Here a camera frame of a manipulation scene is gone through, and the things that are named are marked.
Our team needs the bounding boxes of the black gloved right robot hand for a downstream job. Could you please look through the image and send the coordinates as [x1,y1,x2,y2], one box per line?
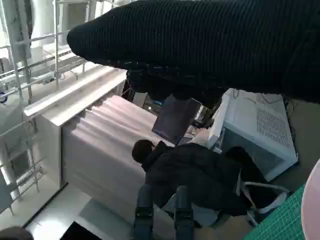
[66,0,320,105]

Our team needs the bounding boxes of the bare left hand blue tape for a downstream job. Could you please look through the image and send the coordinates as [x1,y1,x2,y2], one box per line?
[133,184,195,240]

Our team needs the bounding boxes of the pink bowl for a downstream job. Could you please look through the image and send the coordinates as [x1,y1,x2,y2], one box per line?
[301,164,320,240]

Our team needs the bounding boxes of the black square panel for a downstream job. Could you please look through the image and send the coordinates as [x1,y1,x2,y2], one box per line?
[62,219,101,240]

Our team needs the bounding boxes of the seated person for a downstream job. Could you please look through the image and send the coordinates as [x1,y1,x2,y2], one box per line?
[132,139,273,217]

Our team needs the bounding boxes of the laptop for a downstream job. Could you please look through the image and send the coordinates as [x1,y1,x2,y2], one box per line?
[176,136,194,148]

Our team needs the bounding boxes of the white desk with pink cloth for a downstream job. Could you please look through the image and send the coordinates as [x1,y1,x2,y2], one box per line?
[23,67,176,213]

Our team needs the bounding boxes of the white perforated cabinet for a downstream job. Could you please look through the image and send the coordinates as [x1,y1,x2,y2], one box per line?
[209,88,300,182]

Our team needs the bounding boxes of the white vent unit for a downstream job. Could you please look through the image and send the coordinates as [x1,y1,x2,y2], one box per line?
[64,0,91,29]

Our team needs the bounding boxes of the green cutting mat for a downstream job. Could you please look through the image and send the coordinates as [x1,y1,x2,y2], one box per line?
[246,183,307,240]

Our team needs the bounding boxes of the office chair with white frame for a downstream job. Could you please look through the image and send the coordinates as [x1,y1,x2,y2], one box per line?
[159,181,291,228]

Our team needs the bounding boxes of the white pipe lattice frame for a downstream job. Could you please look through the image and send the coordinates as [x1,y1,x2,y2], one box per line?
[0,0,101,216]

